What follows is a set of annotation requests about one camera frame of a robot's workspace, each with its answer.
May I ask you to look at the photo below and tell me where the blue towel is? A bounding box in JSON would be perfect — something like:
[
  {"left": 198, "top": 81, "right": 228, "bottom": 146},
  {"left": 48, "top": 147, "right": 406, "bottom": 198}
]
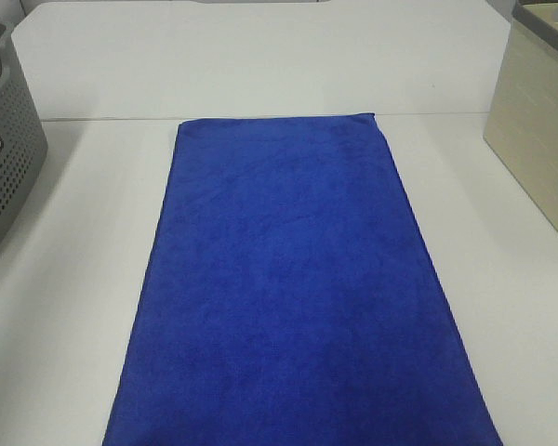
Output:
[{"left": 103, "top": 113, "right": 500, "bottom": 445}]

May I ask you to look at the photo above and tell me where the beige storage box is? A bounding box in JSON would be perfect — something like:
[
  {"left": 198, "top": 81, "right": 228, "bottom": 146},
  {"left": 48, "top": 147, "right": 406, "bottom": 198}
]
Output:
[{"left": 484, "top": 1, "right": 558, "bottom": 232}]

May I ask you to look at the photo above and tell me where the grey perforated plastic basket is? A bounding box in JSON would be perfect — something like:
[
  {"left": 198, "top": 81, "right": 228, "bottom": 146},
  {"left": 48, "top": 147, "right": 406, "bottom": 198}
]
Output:
[{"left": 0, "top": 21, "right": 48, "bottom": 244}]

